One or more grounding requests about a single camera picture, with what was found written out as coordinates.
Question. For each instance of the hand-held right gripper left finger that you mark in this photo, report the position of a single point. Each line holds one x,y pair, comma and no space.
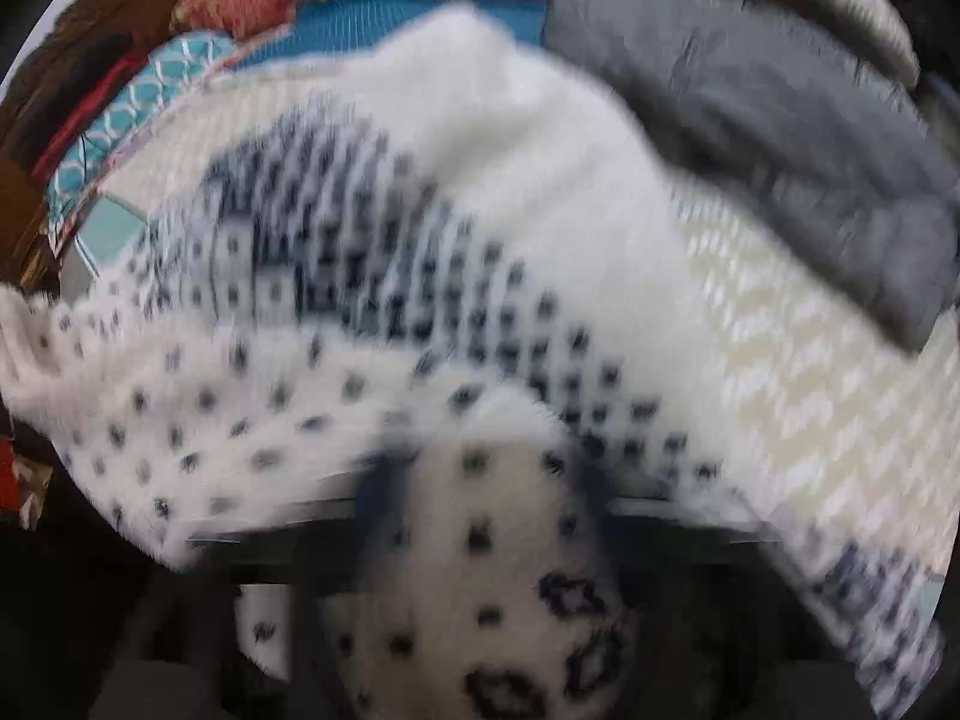
375,499

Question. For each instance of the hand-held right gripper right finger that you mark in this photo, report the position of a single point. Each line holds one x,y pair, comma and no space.
660,540

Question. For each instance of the white navy patterned knit sweater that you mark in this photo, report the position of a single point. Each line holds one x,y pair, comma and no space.
480,187

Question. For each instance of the cream woven bedspread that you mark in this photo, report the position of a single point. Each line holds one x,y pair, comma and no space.
817,382

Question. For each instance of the teal patterned patchwork quilt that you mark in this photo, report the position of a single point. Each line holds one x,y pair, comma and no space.
112,135

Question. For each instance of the grey padded jacket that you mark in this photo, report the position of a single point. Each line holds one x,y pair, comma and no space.
757,90

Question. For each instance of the blue mat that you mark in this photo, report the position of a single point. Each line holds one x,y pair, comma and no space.
420,22

